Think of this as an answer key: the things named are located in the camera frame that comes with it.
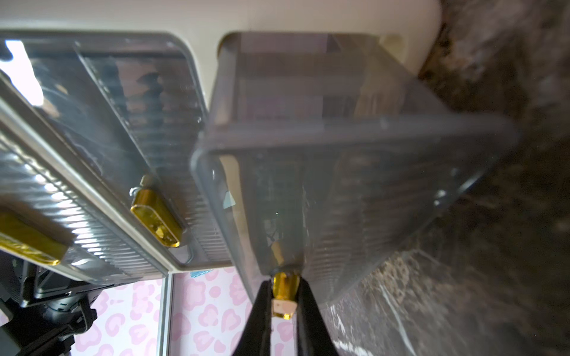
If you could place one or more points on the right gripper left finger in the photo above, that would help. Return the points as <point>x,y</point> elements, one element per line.
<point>256,336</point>

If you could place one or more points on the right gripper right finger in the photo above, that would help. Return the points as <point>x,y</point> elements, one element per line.
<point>313,337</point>

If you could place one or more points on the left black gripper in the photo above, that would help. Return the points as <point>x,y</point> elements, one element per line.
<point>45,311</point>

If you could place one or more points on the beige three-drawer organizer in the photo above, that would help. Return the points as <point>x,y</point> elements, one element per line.
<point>146,138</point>

